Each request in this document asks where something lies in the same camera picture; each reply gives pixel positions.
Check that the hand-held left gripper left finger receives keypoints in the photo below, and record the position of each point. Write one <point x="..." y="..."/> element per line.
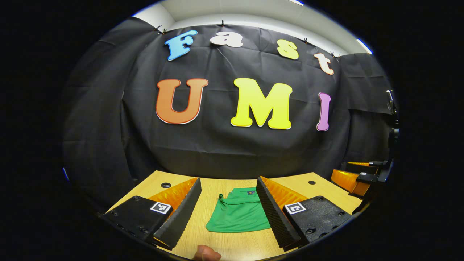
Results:
<point x="181" y="217"/>

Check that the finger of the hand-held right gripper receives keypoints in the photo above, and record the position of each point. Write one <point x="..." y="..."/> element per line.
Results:
<point x="368" y="177"/>
<point x="366" y="169"/>

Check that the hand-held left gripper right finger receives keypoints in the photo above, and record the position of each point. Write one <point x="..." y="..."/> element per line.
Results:
<point x="273" y="217"/>

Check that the green T-shirt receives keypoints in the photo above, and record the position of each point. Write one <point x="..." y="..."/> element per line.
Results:
<point x="239" y="217"/>

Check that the ceiling light panel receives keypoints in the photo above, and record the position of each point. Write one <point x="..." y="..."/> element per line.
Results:
<point x="364" y="46"/>
<point x="296" y="2"/>

